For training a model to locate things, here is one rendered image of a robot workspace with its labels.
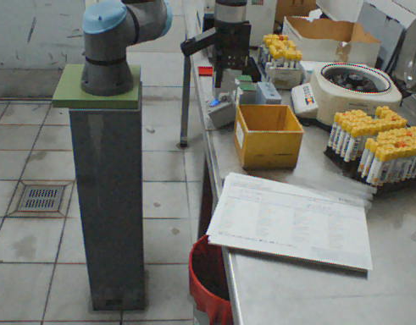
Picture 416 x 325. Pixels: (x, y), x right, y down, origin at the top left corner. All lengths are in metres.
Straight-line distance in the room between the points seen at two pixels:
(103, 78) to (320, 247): 0.74
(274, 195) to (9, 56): 2.57
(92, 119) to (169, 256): 0.92
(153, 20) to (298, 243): 0.76
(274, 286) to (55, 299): 1.26
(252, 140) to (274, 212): 0.18
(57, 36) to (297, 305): 2.65
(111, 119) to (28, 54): 2.00
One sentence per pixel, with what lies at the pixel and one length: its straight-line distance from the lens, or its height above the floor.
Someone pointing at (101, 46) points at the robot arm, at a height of 1.04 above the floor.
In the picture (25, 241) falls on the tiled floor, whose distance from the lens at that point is 2.18.
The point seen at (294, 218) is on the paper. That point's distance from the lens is 0.91.
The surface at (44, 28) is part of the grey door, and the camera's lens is 3.15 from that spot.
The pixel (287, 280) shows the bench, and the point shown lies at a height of 0.88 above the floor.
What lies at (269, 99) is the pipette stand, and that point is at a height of 0.97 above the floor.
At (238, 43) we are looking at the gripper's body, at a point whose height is 1.11.
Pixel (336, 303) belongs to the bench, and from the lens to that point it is 0.80.
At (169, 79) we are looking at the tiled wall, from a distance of 3.26.
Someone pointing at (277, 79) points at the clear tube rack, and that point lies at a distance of 1.45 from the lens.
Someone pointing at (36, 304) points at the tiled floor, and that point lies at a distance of 1.92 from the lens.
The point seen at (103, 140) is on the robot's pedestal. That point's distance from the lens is 1.33.
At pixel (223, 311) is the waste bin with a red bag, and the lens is 1.35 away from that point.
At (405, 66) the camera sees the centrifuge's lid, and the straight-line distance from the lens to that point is 1.46.
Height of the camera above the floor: 1.46
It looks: 34 degrees down
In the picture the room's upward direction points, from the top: 5 degrees clockwise
